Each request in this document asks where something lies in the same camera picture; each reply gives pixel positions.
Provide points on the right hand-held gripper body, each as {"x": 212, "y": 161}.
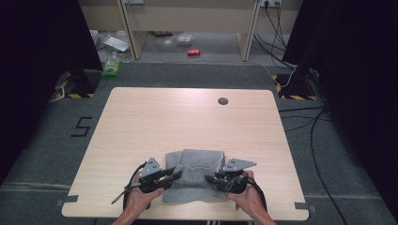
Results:
{"x": 234, "y": 179}

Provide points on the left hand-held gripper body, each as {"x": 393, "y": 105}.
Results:
{"x": 151, "y": 179}

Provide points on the person's left hand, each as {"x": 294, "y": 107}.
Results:
{"x": 139, "y": 201}

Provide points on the person's right hand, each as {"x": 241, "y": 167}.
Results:
{"x": 250, "y": 200}

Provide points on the dark round table grommet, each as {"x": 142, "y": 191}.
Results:
{"x": 222, "y": 101}

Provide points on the black stand base striped tape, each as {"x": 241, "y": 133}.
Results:
{"x": 294, "y": 87}
{"x": 83, "y": 82}

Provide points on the green packet on floor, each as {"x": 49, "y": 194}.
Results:
{"x": 111, "y": 66}

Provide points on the red can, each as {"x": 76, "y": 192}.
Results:
{"x": 193, "y": 52}

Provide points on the clear plastic container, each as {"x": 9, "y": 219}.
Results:
{"x": 185, "y": 39}

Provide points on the white flat sheet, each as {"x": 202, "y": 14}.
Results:
{"x": 116, "y": 43}

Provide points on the black curtain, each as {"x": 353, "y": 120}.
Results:
{"x": 359, "y": 78}
{"x": 40, "y": 62}

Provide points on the white wall socket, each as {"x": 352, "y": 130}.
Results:
{"x": 134, "y": 1}
{"x": 270, "y": 2}

